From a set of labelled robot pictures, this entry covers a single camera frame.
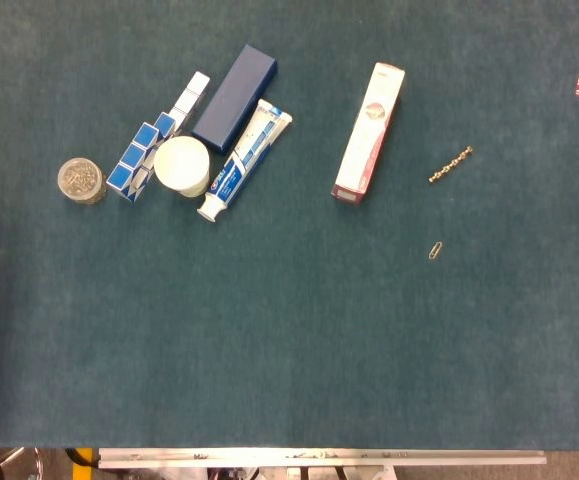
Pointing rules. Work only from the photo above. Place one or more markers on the metal paper clip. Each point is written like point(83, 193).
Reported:
point(435, 250)

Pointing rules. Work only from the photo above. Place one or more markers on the white and red toothpaste box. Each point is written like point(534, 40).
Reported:
point(369, 132)

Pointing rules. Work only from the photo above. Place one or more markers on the blue and white toothpaste tube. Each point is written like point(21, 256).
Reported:
point(246, 160)

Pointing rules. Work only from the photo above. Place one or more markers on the teal felt table cover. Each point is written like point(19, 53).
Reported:
point(289, 325)

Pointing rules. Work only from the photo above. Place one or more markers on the navy blue rectangular box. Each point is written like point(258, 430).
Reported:
point(235, 99)

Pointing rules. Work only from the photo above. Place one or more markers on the blue and white snake cube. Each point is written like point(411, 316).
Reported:
point(146, 145)

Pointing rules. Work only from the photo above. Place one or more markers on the round clear jar of pins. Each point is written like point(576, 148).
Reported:
point(81, 180)

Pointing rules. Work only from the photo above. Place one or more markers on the aluminium profile rail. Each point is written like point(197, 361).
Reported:
point(319, 457)

